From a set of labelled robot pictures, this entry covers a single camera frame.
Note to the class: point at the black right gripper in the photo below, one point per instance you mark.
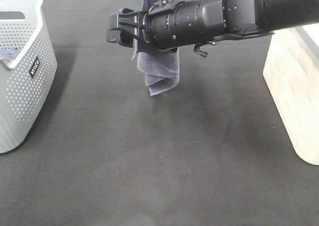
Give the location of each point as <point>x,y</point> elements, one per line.
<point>154,28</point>

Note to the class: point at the grey-blue microfibre towel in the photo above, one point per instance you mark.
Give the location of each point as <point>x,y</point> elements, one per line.
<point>161,69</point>

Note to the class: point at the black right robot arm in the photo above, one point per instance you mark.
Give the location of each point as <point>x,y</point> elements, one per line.
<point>207,22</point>

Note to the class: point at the grey towel inside basket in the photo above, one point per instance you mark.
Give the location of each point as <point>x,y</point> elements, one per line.
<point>9,54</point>

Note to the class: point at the grey perforated laundry basket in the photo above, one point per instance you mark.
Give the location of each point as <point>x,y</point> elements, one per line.
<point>25,83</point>

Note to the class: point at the white plastic storage bin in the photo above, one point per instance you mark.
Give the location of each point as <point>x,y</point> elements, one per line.
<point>291,73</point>

